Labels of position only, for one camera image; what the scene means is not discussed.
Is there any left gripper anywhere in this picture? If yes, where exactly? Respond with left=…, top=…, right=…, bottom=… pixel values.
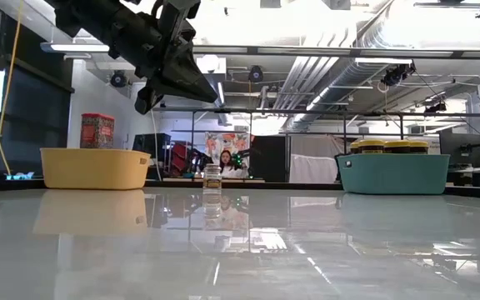
left=107, top=11, right=219, bottom=116

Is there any red-lid smoked paprika tin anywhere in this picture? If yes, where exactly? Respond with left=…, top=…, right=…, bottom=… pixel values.
left=79, top=112, right=116, bottom=150

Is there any red background object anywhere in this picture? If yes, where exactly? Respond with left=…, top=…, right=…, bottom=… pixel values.
left=171, top=141, right=199, bottom=172

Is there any flower pattern poster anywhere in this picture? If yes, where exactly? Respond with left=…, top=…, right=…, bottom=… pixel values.
left=204, top=132, right=253, bottom=168

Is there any person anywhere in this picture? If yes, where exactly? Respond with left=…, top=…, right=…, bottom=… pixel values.
left=217, top=148, right=242, bottom=179

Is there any ceiling light strip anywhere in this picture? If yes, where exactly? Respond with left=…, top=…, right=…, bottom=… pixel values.
left=39, top=41, right=112, bottom=54

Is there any cork-stoppered glass spice jar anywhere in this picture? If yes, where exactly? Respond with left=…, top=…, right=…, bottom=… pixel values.
left=202, top=162, right=223, bottom=195

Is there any yellow plastic bin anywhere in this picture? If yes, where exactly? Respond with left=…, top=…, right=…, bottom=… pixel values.
left=39, top=147, right=153, bottom=192

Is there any black cabinet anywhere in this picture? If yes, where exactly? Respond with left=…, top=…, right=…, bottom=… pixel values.
left=250, top=135, right=291, bottom=183

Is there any white cloth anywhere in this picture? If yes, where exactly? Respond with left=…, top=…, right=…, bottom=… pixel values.
left=289, top=153, right=341, bottom=184

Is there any teal plastic bin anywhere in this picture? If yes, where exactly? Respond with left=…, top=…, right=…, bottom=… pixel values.
left=337, top=152, right=452, bottom=196

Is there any black ceiling camera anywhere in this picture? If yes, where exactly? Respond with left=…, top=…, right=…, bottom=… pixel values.
left=380, top=62, right=417, bottom=88
left=247, top=65, right=265, bottom=83
left=110, top=70, right=128, bottom=88

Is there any black aluminium table frame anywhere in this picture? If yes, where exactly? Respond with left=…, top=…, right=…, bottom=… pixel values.
left=0, top=177, right=480, bottom=200

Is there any silver ventilation duct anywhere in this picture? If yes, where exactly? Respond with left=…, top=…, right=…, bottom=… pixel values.
left=272, top=56, right=387, bottom=134

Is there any black background rack frame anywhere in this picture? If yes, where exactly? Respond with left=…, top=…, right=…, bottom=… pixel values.
left=152, top=106, right=480, bottom=184

